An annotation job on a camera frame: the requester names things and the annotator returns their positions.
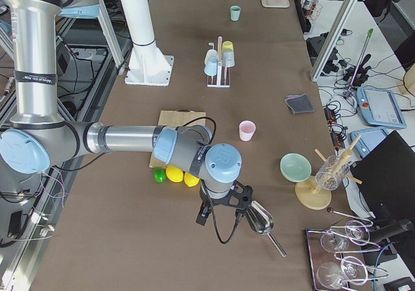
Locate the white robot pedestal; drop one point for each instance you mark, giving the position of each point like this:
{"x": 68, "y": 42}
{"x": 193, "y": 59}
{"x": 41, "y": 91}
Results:
{"x": 148, "y": 66}

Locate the whole yellow lemon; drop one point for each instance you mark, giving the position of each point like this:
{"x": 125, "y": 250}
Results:
{"x": 191, "y": 180}

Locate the aluminium frame post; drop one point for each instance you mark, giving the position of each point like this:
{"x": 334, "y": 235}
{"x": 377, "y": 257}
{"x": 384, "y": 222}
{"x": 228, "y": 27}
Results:
{"x": 334, "y": 33}

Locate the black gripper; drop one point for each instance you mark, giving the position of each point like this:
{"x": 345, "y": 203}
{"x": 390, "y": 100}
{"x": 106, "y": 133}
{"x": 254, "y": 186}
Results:
{"x": 204, "y": 197}

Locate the white cup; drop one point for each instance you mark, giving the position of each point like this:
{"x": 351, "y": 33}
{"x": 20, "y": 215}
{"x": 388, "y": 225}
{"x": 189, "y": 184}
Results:
{"x": 210, "y": 53}

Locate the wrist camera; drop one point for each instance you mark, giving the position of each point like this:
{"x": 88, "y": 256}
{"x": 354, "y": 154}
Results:
{"x": 239, "y": 196}

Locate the light blue cup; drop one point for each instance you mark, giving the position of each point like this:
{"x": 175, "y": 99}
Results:
{"x": 211, "y": 66}

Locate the clear glass mug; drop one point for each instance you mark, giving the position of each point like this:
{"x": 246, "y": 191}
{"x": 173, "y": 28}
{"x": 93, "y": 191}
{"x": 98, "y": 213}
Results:
{"x": 330, "y": 176}

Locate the yellow cup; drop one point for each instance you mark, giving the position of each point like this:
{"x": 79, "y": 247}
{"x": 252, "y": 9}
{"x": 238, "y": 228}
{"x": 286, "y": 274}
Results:
{"x": 227, "y": 46}

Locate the white wire cup holder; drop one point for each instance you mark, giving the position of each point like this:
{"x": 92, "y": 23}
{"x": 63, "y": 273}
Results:
{"x": 222, "y": 79}

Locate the green lime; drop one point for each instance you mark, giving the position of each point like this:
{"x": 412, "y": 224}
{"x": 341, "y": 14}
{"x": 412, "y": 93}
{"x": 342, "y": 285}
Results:
{"x": 159, "y": 175}

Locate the blue teach pendant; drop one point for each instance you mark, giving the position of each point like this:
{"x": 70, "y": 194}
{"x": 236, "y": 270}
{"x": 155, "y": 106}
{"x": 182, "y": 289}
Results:
{"x": 379, "y": 107}
{"x": 370, "y": 138}

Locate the metal rod green tip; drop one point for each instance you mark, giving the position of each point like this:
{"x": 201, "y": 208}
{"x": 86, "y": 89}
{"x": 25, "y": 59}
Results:
{"x": 368, "y": 36}

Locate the beige tray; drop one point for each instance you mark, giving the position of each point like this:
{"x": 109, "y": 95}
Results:
{"x": 275, "y": 3}

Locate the grey folded cloth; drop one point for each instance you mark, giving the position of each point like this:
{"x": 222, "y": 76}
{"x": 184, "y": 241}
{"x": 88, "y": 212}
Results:
{"x": 299, "y": 104}

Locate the black laptop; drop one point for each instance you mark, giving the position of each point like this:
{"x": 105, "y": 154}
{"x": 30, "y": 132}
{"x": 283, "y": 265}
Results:
{"x": 387, "y": 175}

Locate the pink cup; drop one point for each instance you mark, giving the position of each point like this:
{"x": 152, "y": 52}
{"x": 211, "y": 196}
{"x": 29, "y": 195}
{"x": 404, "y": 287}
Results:
{"x": 246, "y": 130}

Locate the mint green cup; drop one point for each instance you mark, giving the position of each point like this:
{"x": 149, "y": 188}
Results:
{"x": 235, "y": 12}

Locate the metal scoop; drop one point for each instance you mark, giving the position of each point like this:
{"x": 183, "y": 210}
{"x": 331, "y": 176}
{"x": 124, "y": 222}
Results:
{"x": 262, "y": 223}

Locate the green bowl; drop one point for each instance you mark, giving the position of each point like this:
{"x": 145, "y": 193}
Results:
{"x": 295, "y": 167}

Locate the grey cup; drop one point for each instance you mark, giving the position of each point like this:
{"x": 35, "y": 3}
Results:
{"x": 228, "y": 58}

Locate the wooden cutting board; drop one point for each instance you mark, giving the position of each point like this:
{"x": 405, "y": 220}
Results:
{"x": 173, "y": 118}

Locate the wine glass rack tray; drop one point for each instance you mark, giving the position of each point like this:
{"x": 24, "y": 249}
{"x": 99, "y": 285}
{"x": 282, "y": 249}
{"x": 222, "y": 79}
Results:
{"x": 335, "y": 256}

